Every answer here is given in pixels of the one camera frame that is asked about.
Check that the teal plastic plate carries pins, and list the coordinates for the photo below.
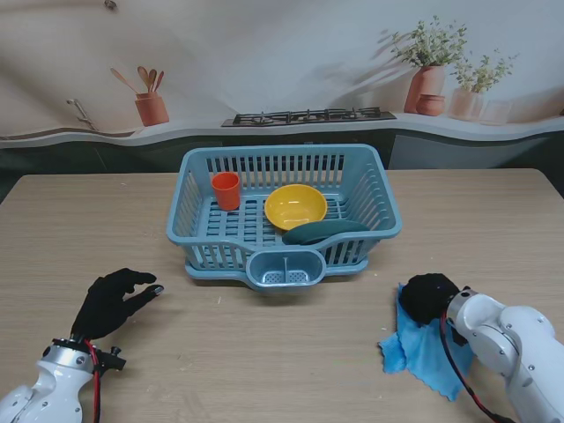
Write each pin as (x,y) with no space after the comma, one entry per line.
(317,232)

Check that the yellow plastic plate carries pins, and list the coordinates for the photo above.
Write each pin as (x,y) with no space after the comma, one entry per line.
(295,207)

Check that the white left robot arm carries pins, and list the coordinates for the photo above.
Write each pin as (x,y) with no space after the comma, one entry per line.
(39,383)

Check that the blue cleaning cloth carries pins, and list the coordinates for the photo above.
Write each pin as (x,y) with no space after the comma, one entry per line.
(423,352)

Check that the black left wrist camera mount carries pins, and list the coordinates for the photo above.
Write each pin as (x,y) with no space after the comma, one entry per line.
(111,359)

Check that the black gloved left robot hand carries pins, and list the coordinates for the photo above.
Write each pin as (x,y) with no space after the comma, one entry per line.
(108,304)

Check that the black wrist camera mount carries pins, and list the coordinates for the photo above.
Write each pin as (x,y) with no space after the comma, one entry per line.
(111,359)
(456,335)

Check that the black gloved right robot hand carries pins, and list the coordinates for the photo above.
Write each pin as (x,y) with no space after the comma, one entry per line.
(427,297)

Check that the printed kitchen backdrop banner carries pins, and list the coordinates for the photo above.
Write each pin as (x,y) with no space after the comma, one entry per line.
(282,53)

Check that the light blue plastic dish basket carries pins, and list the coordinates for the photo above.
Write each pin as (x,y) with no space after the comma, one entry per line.
(374,194)

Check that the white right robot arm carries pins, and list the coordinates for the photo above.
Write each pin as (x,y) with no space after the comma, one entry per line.
(511,343)

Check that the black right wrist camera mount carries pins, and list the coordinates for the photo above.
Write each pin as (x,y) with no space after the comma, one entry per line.
(456,335)

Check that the orange plastic cup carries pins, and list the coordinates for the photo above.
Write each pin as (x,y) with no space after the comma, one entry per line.
(227,191)

